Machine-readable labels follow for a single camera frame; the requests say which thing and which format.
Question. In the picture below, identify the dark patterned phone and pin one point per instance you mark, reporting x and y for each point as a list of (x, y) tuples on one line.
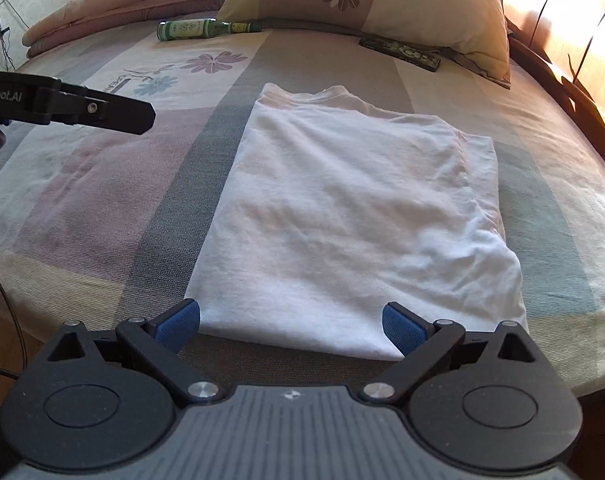
[(400, 52)]

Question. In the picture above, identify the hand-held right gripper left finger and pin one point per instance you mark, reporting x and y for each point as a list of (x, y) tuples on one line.
[(177, 324)]

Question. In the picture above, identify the white long-sleeved shirt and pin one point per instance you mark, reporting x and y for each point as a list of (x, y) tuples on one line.
[(357, 210)]

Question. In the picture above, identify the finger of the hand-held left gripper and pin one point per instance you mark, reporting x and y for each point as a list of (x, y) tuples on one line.
[(117, 110)]

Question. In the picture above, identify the green glass bottle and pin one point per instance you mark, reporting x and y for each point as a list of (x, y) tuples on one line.
[(192, 30)]

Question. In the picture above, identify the folded pink floral quilt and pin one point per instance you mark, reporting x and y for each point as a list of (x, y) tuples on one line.
[(122, 0)]

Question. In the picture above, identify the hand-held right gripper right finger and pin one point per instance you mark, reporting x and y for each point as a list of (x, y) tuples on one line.
[(402, 327)]

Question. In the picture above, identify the wooden headboard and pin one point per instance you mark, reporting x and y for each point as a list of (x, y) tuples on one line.
[(572, 25)]

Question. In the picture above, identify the floral beige pillow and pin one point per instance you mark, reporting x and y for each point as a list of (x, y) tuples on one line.
[(382, 0)]

